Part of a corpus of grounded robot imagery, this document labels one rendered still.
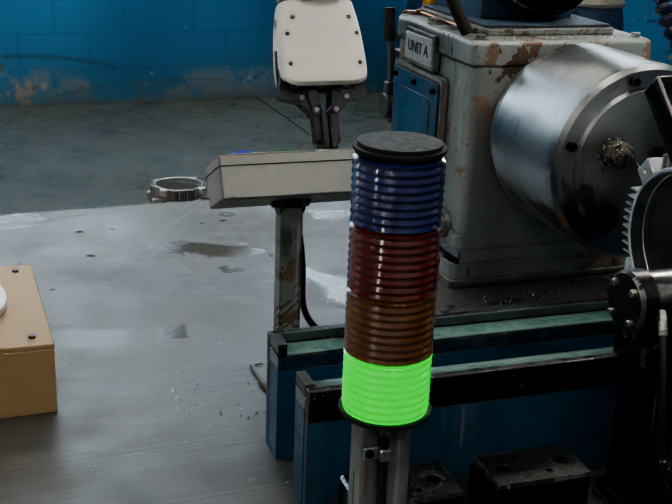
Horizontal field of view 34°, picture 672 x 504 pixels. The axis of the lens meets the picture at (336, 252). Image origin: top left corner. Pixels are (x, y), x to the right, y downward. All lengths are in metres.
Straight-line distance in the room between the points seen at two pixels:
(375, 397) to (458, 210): 0.89
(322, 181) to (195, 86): 5.54
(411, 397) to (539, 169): 0.70
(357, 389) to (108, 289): 0.90
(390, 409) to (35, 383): 0.59
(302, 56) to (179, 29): 5.42
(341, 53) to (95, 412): 0.49
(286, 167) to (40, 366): 0.34
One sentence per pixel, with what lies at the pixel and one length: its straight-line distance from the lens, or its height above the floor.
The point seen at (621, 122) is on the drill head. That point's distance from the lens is 1.39.
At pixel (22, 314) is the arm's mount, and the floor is 0.89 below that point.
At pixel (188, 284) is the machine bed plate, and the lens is 1.60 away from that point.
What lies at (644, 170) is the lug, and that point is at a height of 1.08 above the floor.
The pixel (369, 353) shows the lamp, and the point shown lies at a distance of 0.72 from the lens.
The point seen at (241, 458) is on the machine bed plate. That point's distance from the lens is 1.16.
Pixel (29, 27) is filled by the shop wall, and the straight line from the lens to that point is 6.53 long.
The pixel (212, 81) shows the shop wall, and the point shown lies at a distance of 6.77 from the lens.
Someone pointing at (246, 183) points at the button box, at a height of 1.05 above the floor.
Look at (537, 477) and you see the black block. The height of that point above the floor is 0.86.
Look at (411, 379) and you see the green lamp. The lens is 0.73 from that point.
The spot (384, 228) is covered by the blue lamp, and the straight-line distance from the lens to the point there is 0.68.
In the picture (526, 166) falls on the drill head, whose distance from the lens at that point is 1.43.
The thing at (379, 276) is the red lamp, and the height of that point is 1.14.
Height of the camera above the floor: 1.38
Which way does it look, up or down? 19 degrees down
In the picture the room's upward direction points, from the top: 2 degrees clockwise
